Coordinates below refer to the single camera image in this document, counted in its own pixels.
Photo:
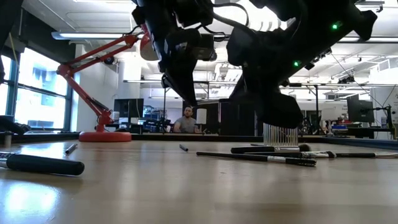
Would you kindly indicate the silver bolt post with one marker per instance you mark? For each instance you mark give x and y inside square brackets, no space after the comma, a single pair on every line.
[7,140]

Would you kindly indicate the long silver ferrule makeup brush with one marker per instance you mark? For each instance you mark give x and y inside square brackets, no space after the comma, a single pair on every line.
[357,154]

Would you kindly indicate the black bulky object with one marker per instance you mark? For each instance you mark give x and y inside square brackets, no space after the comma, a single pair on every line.
[12,126]

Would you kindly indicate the black aluminium table frame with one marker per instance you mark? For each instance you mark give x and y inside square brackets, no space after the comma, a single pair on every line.
[186,137]

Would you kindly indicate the small black computer monitor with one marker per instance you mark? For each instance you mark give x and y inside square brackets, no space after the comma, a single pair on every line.
[128,108]

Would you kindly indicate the window with dark frame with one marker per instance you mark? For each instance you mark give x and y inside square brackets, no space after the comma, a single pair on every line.
[40,109]

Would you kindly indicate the short black makeup pencil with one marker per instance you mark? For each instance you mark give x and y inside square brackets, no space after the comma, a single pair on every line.
[71,149]
[183,147]

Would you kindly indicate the seated person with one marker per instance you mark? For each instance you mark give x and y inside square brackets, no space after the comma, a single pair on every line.
[186,124]

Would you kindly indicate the long ceiling light strip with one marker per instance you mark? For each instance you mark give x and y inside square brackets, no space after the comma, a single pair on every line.
[87,35]

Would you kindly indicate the slim small-head makeup brush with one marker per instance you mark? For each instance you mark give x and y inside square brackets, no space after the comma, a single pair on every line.
[314,154]

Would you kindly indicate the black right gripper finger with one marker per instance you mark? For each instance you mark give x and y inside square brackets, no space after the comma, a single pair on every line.
[280,109]

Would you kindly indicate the large black computer monitor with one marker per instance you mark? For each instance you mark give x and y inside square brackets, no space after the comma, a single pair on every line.
[360,110]

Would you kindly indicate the red desk lamp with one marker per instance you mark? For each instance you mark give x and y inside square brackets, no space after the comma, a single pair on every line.
[105,137]

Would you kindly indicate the black fan makeup brush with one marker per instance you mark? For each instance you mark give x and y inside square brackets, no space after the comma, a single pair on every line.
[248,157]

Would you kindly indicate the round fluffy head makeup brush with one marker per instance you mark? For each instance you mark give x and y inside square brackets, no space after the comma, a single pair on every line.
[252,150]

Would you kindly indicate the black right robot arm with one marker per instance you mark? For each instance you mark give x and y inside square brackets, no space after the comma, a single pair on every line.
[329,18]

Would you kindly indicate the black partition panels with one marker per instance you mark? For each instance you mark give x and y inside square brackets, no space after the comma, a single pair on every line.
[230,121]

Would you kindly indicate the blue box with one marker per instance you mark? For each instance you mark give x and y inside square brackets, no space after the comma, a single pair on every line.
[339,127]

